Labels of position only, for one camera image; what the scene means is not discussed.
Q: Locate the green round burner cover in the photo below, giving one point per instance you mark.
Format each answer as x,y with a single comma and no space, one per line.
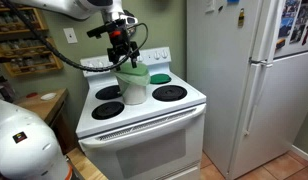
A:
160,79

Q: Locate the blue fridge magnet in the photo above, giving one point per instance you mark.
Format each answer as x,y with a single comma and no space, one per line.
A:
233,1

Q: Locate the small black coil burner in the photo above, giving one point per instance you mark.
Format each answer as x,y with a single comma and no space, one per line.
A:
107,92

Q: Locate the green bin lid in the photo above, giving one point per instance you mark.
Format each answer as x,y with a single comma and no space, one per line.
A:
140,69

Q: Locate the large black coil burner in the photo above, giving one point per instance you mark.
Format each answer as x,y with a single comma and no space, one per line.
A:
169,93

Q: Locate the white paper note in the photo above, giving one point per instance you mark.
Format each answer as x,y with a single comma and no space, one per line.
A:
209,6

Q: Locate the white refrigerator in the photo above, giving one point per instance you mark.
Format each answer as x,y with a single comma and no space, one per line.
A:
277,110

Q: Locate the white light switch plate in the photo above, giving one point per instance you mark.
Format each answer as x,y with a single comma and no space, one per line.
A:
70,35

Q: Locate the white baseboard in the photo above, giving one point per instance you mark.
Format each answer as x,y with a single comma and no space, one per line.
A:
302,153

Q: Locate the medium black coil burner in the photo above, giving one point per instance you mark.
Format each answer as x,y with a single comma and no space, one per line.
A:
108,110

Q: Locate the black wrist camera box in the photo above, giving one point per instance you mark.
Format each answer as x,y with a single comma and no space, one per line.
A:
104,29

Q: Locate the white small bin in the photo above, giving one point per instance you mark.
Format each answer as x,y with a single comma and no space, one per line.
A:
135,96

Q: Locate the red small lid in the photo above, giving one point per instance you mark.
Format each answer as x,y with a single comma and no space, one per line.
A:
31,95

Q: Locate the wooden side counter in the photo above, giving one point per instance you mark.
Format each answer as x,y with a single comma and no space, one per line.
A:
44,108

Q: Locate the white electric stove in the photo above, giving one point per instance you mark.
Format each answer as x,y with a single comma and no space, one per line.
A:
144,156

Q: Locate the wooden spice rack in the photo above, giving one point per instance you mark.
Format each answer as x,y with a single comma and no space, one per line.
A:
27,68

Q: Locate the yellow black magnet clip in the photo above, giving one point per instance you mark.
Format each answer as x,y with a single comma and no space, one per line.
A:
241,17

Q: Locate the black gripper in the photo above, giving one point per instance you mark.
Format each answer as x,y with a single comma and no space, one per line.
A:
122,45

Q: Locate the photo collage on fridge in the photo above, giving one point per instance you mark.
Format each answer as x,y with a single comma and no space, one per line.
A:
295,23

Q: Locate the white small dish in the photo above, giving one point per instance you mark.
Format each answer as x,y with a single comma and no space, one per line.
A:
48,96

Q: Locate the white stove knob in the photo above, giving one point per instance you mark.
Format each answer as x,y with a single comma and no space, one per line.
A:
156,55
164,53
90,64
100,63

